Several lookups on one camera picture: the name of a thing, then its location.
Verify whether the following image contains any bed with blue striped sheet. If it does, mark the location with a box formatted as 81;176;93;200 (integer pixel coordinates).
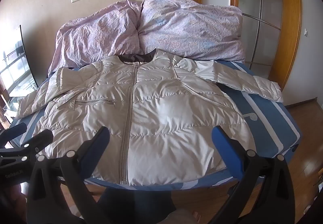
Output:
5;59;303;190

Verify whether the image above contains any white puffer jacket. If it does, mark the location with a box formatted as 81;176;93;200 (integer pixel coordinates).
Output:
16;48;283;186

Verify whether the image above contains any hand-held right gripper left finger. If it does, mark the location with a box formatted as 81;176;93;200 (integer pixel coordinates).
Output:
26;126;111;224

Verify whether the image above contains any wooden glass sliding door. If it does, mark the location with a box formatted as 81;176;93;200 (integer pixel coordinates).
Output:
228;0;303;91

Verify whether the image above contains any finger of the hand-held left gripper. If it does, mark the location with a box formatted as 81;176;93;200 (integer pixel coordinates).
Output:
0;122;27;143
0;129;54;162

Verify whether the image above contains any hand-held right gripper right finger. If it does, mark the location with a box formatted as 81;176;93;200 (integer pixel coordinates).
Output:
211;125;289;224

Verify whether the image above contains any frosted glass sliding door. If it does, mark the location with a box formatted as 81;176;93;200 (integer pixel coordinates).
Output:
237;0;283;73

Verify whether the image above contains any pink floral duvet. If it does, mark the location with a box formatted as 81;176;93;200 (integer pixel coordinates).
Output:
47;0;246;75

